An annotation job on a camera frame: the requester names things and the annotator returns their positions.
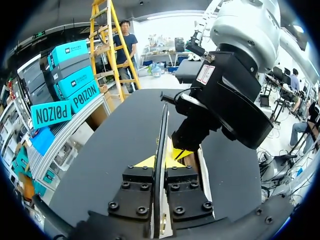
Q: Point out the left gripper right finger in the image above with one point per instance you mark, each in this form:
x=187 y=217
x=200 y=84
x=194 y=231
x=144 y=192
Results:
x=185 y=195

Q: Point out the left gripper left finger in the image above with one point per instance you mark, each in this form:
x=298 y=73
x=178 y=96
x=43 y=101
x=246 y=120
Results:
x=132 y=192

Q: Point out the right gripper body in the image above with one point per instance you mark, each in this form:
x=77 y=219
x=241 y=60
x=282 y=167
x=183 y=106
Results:
x=232 y=100

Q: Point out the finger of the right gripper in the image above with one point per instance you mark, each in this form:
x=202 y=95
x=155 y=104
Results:
x=195 y=132

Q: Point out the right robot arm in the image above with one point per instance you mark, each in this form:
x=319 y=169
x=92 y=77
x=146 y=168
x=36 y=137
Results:
x=245 y=27

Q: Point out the person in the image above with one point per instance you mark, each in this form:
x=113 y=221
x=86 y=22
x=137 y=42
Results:
x=300 y=130
x=295 y=80
x=125 y=47

